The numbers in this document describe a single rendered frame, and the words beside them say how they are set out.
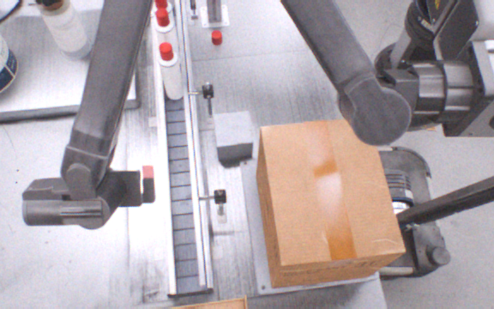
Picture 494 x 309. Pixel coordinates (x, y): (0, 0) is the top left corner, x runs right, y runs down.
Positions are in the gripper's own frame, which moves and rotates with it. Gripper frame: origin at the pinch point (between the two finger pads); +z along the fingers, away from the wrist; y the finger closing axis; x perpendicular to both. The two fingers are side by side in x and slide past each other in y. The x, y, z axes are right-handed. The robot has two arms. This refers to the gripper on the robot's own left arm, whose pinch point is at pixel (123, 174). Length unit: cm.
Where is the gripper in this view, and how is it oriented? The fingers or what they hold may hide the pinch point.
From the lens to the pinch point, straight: 88.8
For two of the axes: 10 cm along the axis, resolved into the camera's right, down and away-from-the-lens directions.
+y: -10.0, 0.2, 0.0
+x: 0.2, 9.7, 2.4
